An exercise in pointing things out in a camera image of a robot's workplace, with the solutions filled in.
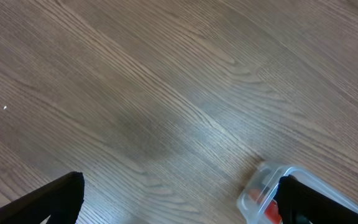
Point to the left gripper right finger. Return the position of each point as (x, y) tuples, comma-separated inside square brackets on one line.
[(298, 203)]

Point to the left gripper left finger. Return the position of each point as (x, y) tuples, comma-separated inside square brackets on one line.
[(60, 201)]

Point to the orange tube white cap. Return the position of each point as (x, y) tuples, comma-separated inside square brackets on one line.
[(271, 212)]

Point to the clear plastic container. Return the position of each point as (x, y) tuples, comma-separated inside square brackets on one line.
[(266, 179)]

